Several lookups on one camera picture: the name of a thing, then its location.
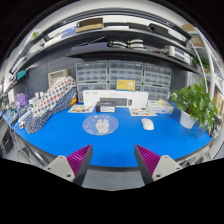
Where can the middle clear drawer cabinet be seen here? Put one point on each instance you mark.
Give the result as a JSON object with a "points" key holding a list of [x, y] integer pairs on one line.
{"points": [[125, 70]]}

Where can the clear drawer cabinet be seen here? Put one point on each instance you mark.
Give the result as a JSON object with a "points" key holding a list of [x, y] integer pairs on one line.
{"points": [[157, 81], [91, 76], [125, 70]]}

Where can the illustrated card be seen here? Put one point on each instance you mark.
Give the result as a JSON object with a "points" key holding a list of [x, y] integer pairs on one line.
{"points": [[140, 112], [81, 109]]}

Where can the long white box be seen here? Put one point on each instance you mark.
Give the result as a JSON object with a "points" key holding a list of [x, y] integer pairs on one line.
{"points": [[132, 99]]}

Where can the purple toy figure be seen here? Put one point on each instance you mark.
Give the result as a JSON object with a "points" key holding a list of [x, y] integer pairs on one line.
{"points": [[21, 100]]}

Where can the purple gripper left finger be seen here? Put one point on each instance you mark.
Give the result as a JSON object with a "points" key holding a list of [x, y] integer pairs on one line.
{"points": [[72, 168]]}

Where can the patterned fabric bundle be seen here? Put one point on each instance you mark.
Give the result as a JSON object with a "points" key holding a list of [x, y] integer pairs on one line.
{"points": [[56, 99]]}

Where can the green potted plant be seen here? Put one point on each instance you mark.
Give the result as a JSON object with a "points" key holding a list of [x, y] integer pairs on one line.
{"points": [[195, 105]]}

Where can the left clear drawer cabinet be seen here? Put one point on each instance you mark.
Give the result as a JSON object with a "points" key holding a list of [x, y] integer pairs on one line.
{"points": [[91, 76]]}

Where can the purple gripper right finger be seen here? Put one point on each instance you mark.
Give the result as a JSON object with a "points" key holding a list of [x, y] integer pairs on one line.
{"points": [[152, 166]]}

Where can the right clear drawer cabinet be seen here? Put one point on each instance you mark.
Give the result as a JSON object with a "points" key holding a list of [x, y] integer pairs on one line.
{"points": [[157, 81]]}

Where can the brown cardboard box on shelf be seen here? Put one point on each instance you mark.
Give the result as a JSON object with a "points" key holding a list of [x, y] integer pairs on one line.
{"points": [[90, 24]]}

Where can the yellow card box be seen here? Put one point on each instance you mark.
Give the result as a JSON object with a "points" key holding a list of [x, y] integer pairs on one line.
{"points": [[125, 84]]}

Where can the left illustrated card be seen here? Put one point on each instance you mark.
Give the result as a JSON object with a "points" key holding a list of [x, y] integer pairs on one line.
{"points": [[81, 109]]}

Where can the small black box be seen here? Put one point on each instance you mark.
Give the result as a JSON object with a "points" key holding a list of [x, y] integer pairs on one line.
{"points": [[105, 107]]}

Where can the white tissue box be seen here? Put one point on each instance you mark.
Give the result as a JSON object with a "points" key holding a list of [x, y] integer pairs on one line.
{"points": [[160, 106]]}

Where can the white computer mouse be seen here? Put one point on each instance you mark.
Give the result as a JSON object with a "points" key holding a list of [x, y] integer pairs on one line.
{"points": [[147, 124]]}

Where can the right illustrated card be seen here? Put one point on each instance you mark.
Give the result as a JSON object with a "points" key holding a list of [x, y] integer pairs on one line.
{"points": [[140, 112]]}

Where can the round blue mouse pad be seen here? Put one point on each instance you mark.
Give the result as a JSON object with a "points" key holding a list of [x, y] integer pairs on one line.
{"points": [[99, 125]]}

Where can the white device on shelf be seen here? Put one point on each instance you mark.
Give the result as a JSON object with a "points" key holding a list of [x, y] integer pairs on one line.
{"points": [[178, 54]]}

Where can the blue desk mat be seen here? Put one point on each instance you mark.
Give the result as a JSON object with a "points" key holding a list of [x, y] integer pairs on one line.
{"points": [[63, 134]]}

